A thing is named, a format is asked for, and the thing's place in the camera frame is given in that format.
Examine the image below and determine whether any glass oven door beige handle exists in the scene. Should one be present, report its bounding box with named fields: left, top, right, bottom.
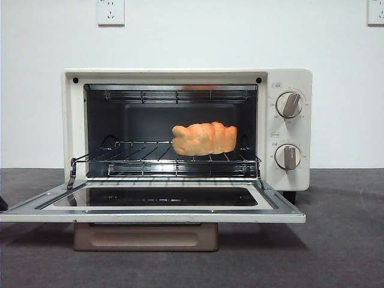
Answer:
left=0, top=176, right=307, bottom=252

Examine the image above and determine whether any golden brown bread loaf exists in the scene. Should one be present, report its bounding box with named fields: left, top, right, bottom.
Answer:
left=172, top=121, right=238, bottom=157

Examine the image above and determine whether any cream beige oven knob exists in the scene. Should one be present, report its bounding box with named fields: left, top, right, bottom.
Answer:
left=275, top=92, right=303, bottom=118
left=274, top=143, right=302, bottom=173

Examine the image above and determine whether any cream white toaster oven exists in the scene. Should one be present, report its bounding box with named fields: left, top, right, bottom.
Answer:
left=61, top=68, right=313, bottom=205

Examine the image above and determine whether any metal wire oven rack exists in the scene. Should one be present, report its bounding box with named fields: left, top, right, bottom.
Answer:
left=67, top=140, right=265, bottom=190

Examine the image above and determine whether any white wall socket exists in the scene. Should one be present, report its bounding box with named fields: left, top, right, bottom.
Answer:
left=96, top=0, right=125, bottom=26
left=366, top=0, right=384, bottom=26

